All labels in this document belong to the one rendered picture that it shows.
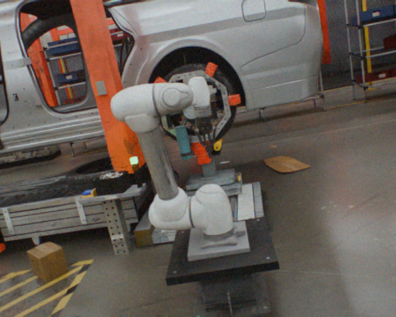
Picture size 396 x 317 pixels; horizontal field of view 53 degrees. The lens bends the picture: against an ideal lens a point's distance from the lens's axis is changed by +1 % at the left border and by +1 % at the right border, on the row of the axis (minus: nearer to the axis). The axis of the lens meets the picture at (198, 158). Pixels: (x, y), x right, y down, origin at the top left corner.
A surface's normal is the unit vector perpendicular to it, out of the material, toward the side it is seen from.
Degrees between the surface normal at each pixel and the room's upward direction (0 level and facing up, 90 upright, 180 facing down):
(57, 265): 90
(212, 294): 90
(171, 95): 85
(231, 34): 90
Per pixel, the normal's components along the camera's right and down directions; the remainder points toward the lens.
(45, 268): 0.67, 0.04
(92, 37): -0.11, 0.25
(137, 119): -0.07, 0.65
